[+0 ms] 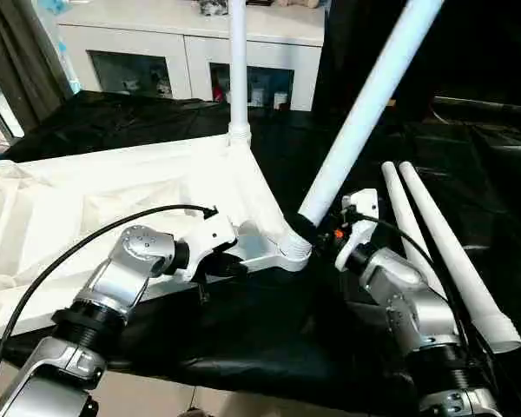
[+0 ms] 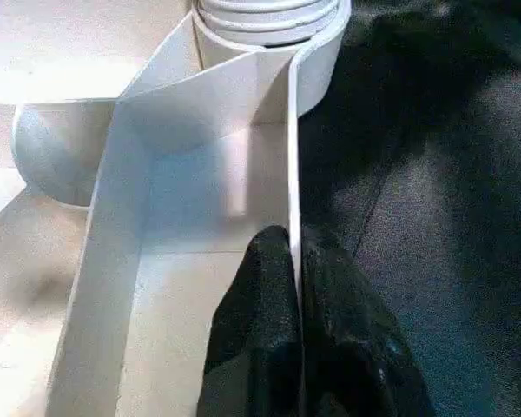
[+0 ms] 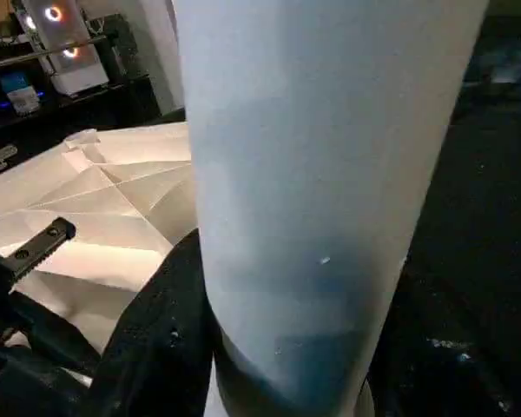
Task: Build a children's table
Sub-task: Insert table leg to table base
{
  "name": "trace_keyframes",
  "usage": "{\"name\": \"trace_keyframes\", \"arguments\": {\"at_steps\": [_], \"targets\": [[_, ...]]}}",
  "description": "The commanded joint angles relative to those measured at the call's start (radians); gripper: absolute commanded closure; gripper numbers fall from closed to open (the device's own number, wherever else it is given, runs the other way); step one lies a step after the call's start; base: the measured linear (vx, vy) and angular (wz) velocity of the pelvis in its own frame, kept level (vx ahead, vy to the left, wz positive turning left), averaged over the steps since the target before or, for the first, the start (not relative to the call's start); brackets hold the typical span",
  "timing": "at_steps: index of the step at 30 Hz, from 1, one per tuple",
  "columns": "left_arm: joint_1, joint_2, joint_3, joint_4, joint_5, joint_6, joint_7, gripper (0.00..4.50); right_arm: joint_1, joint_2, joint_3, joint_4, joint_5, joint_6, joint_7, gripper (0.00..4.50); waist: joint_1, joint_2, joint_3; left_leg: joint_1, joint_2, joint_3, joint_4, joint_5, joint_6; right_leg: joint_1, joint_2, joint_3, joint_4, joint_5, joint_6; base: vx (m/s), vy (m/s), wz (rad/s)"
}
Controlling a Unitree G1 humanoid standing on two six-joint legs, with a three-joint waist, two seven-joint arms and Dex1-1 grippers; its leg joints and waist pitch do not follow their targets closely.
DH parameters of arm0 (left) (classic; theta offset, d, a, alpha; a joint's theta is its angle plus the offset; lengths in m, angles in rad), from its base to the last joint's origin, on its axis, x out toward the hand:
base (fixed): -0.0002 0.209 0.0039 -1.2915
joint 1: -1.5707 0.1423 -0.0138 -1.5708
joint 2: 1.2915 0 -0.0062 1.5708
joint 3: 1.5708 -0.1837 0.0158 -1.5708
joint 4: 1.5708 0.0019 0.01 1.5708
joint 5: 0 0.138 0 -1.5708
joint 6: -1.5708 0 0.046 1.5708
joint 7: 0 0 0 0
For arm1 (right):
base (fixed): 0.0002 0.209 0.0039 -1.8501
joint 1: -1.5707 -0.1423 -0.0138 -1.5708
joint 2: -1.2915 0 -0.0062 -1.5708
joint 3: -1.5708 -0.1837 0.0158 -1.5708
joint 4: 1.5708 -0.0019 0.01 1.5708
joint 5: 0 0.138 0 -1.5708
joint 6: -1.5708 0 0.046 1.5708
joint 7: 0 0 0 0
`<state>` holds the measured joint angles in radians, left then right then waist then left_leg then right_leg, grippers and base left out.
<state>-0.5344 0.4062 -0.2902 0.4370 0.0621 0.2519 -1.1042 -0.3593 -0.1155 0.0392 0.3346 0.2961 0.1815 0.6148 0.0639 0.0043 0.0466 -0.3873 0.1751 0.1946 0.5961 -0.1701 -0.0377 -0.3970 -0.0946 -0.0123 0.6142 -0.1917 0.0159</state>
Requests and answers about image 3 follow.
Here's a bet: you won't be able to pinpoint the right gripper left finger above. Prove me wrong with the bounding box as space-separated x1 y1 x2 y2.
89 228 221 417

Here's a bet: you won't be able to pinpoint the white plastic table top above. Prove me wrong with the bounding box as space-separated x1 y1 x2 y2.
0 121 201 379

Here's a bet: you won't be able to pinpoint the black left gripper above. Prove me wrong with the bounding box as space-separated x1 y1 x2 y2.
0 216 101 417

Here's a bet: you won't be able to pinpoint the white computer case lit fans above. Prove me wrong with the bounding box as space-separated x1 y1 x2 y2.
23 0 110 96

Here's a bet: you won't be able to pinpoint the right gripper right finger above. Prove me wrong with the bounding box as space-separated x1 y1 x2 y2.
368 260 521 417

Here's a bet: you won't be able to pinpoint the small blue lit device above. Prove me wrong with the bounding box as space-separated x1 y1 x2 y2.
0 72 43 116

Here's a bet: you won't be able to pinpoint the white plastic table leg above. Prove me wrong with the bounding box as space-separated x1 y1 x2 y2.
173 0 490 417

